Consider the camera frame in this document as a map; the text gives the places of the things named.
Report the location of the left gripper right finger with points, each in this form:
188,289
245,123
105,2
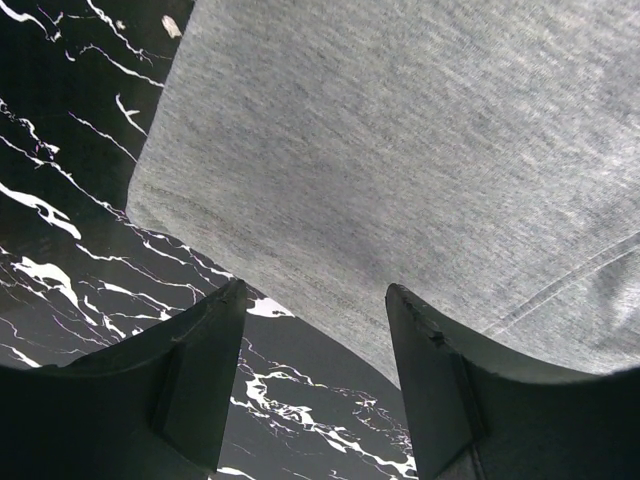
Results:
477,409

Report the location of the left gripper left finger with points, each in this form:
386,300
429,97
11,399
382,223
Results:
153,406

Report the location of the grey t shirt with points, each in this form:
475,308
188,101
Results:
485,154

